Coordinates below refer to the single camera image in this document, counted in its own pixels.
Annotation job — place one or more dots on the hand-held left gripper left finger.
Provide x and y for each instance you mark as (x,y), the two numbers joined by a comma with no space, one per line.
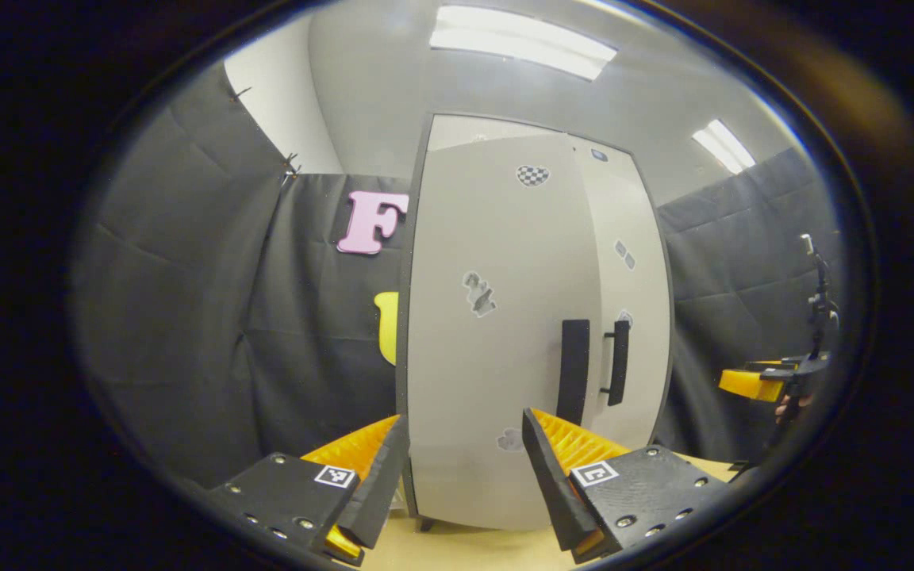
(382,484)

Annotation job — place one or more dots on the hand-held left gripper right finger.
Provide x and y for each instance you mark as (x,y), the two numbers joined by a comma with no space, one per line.
(552,484)

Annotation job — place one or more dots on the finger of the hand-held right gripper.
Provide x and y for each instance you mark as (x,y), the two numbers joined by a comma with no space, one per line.
(746,385)

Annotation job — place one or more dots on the white shoe cabinet door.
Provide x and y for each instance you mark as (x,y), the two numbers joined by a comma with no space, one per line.
(489,357)
(639,238)

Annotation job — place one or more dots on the white shoe cabinet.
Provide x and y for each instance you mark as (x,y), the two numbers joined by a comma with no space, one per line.
(417,317)

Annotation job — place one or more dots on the dark cabinet leg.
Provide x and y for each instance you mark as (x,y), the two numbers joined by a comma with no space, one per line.
(426,523)

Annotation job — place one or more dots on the ceiling light panel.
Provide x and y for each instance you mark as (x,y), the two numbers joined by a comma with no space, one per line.
(520,41)
(725,147)

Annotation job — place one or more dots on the black cloth clip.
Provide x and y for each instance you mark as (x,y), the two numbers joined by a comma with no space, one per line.
(291,166)
(239,93)

